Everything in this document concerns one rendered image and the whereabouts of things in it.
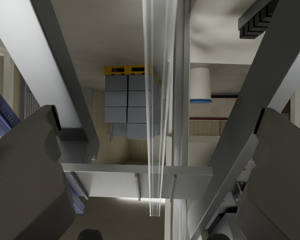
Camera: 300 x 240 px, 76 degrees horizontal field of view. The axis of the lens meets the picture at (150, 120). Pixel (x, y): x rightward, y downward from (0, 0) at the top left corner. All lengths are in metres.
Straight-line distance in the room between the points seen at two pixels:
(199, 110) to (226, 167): 6.42
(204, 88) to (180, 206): 2.91
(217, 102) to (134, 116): 4.12
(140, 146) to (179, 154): 9.09
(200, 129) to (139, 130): 6.36
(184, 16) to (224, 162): 0.44
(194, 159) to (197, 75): 2.80
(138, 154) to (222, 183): 9.39
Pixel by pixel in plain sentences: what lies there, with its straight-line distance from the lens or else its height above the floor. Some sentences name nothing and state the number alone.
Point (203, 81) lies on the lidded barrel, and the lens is 3.42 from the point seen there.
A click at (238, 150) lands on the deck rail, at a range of 0.30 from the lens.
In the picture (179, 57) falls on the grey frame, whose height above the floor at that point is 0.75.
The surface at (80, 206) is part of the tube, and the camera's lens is 0.31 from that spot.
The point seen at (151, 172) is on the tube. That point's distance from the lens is 0.18.
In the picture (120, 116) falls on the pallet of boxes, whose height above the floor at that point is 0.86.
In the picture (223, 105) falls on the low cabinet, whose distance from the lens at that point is 6.84.
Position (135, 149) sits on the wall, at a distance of 9.72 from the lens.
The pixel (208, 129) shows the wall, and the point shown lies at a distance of 9.35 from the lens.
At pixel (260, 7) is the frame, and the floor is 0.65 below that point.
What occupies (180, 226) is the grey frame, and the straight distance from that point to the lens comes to 0.63.
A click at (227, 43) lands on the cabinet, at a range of 0.86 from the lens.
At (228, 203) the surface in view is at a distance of 0.46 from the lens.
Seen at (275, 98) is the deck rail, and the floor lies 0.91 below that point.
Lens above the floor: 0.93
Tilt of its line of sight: 1 degrees down
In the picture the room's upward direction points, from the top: 179 degrees counter-clockwise
